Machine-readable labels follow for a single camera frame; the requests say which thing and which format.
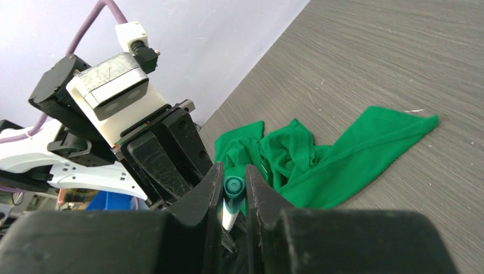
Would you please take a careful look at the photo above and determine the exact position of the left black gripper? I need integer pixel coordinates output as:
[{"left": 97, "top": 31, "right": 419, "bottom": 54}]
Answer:
[{"left": 112, "top": 99, "right": 213, "bottom": 209}]

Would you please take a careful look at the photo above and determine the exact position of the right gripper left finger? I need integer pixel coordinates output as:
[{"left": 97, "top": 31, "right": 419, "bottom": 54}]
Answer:
[{"left": 1, "top": 163, "right": 223, "bottom": 273}]

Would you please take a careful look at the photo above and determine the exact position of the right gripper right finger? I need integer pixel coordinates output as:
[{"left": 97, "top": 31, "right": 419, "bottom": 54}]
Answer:
[{"left": 245, "top": 165, "right": 458, "bottom": 273}]

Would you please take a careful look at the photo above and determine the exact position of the white pen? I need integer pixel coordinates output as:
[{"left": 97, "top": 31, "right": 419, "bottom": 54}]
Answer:
[{"left": 222, "top": 200, "right": 240, "bottom": 231}]

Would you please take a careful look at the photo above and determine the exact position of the teal pen cap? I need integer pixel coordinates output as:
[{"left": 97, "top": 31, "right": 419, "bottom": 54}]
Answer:
[{"left": 223, "top": 176, "right": 246, "bottom": 215}]

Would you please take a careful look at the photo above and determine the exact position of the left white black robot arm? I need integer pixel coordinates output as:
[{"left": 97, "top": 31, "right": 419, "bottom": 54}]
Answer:
[{"left": 1, "top": 49, "right": 212, "bottom": 206}]

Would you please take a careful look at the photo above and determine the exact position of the green cloth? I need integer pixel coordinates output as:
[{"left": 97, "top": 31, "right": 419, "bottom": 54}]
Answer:
[{"left": 215, "top": 106, "right": 439, "bottom": 209}]

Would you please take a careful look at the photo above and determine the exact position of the blue object on floor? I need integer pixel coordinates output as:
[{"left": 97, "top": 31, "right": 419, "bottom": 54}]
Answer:
[{"left": 86, "top": 191, "right": 131, "bottom": 211}]

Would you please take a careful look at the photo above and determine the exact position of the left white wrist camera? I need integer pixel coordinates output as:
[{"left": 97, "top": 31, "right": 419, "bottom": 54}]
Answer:
[{"left": 66, "top": 52, "right": 167, "bottom": 147}]

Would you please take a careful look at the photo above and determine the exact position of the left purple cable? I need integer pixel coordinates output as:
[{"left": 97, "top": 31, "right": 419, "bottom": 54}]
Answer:
[{"left": 0, "top": 0, "right": 130, "bottom": 145}]

